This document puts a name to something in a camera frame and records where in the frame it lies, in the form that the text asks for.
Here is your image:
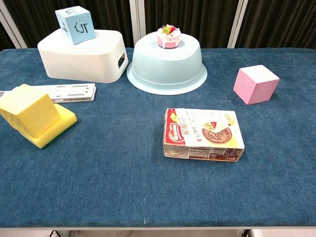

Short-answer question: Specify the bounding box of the printed snack carton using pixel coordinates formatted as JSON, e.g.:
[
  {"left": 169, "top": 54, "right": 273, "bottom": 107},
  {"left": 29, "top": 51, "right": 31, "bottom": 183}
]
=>
[{"left": 162, "top": 108, "right": 245, "bottom": 162}]

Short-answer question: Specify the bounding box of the white folding laptop stand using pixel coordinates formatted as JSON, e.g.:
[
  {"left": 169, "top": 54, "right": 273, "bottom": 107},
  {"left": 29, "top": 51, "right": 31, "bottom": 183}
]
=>
[{"left": 0, "top": 83, "right": 96, "bottom": 103}]

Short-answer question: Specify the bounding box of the light blue plastic basin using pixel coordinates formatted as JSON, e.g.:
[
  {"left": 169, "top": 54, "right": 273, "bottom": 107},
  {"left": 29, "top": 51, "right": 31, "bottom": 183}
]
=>
[{"left": 126, "top": 31, "right": 208, "bottom": 95}]

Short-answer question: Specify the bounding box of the dark blue table cloth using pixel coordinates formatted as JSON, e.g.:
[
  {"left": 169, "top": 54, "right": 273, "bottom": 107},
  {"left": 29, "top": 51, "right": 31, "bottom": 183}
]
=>
[{"left": 0, "top": 47, "right": 316, "bottom": 231}]

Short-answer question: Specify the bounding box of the toy cake with fruit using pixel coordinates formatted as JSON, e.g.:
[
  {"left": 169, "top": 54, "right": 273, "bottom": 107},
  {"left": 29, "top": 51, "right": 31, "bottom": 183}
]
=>
[{"left": 157, "top": 24, "right": 183, "bottom": 49}]

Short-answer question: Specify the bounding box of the yellow sponge green base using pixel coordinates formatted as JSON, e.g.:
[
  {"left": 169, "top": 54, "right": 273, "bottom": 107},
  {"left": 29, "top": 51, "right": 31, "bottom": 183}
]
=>
[{"left": 18, "top": 103, "right": 78, "bottom": 149}]

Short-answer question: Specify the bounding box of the white plastic storage bin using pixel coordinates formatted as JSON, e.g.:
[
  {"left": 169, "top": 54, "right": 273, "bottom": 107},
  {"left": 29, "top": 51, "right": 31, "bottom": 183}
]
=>
[{"left": 37, "top": 28, "right": 129, "bottom": 84}]

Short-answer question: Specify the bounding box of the pink foam cube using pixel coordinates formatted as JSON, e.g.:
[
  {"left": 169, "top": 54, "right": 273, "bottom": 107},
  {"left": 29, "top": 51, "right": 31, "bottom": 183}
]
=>
[{"left": 233, "top": 65, "right": 280, "bottom": 106}]

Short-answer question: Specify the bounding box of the light blue numbered cube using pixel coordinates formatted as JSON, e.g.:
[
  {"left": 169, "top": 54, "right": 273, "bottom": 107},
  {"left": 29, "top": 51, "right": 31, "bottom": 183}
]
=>
[{"left": 54, "top": 5, "right": 96, "bottom": 45}]

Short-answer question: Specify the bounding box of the yellow foam cube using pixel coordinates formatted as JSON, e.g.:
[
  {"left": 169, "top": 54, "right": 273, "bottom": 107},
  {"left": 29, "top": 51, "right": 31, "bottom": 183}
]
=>
[{"left": 0, "top": 83, "right": 61, "bottom": 138}]

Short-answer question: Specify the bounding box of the white partition post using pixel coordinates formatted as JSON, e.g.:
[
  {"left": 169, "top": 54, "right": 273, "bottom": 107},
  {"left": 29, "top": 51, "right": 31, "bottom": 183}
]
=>
[
  {"left": 0, "top": 3, "right": 28, "bottom": 49},
  {"left": 226, "top": 0, "right": 248, "bottom": 49},
  {"left": 129, "top": 0, "right": 145, "bottom": 48}
]

